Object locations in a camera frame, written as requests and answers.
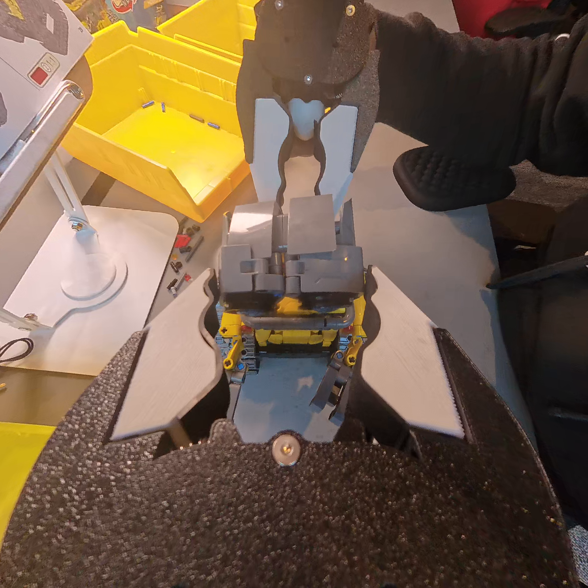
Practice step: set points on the yellow plastic bin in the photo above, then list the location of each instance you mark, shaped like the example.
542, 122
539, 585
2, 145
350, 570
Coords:
211, 23
18, 469
156, 147

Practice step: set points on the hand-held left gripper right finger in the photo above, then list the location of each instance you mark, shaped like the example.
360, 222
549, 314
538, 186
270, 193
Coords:
413, 367

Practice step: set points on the person's right forearm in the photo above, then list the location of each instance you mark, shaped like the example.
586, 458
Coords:
478, 83

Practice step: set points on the yellow tracked toy robot body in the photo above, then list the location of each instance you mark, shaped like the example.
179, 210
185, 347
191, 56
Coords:
303, 333

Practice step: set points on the robot kit box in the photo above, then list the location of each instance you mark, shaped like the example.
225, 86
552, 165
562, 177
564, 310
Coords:
119, 9

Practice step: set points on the white book stand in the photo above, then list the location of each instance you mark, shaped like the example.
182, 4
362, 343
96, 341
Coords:
110, 312

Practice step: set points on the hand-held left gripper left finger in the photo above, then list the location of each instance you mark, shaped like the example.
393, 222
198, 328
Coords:
170, 367

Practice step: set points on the building instruction booklet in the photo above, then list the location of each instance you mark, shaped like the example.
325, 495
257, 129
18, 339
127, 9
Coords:
55, 64

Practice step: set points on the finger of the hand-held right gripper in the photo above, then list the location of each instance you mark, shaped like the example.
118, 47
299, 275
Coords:
342, 138
266, 138

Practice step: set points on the scattered small building pieces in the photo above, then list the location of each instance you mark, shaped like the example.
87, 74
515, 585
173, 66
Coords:
182, 243

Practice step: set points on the grey toy robot head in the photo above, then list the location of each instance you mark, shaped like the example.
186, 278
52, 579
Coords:
294, 266

